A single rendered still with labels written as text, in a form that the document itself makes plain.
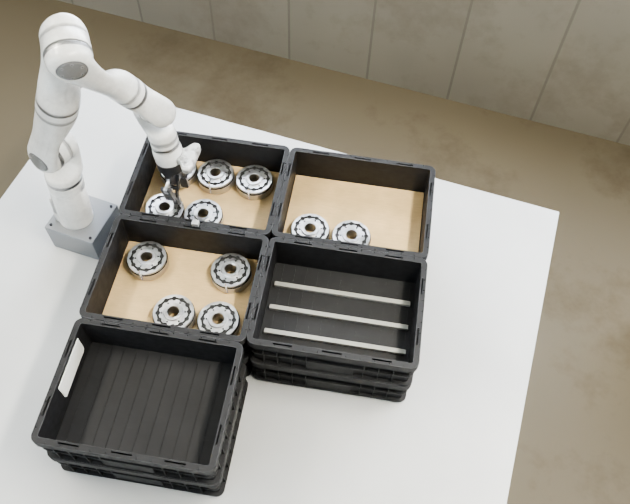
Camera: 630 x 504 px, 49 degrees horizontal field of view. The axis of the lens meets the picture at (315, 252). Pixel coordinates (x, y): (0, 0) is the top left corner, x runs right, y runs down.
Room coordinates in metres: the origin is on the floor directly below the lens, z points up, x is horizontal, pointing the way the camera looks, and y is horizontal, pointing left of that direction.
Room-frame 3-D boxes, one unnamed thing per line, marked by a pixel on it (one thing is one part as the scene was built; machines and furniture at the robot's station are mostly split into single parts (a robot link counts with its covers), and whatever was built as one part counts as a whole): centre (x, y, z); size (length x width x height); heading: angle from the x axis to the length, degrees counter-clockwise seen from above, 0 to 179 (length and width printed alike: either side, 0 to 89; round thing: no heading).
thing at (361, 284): (0.79, -0.07, 0.87); 0.40 x 0.30 x 0.11; 83
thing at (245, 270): (0.90, 0.21, 0.86); 0.10 x 0.10 x 0.01
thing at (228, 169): (1.21, 0.29, 0.86); 0.10 x 0.10 x 0.01
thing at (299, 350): (0.79, -0.07, 0.92); 0.40 x 0.30 x 0.02; 83
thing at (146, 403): (0.54, 0.37, 0.87); 0.40 x 0.30 x 0.11; 83
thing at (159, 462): (0.54, 0.37, 0.92); 0.40 x 0.30 x 0.02; 83
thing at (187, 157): (1.13, 0.36, 1.05); 0.11 x 0.09 x 0.06; 78
